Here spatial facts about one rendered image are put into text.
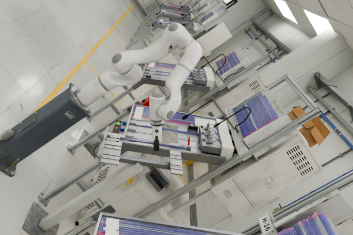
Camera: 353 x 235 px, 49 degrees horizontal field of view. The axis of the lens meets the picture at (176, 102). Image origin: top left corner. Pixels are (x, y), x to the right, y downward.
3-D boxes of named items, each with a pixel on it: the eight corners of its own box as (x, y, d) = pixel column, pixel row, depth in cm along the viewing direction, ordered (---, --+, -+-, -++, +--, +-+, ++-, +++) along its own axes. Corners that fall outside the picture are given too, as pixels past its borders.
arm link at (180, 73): (202, 78, 207) (170, 125, 203) (183, 70, 218) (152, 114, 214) (194, 69, 200) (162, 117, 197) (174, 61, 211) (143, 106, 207)
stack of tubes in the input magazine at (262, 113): (243, 138, 258) (278, 116, 252) (232, 109, 306) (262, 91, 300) (252, 151, 262) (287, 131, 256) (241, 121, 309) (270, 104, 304)
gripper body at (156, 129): (163, 125, 207) (163, 143, 212) (163, 116, 216) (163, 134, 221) (149, 125, 207) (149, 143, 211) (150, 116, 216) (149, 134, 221)
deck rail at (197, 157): (120, 149, 257) (121, 141, 255) (121, 148, 259) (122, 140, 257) (224, 166, 262) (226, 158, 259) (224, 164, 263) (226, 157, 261)
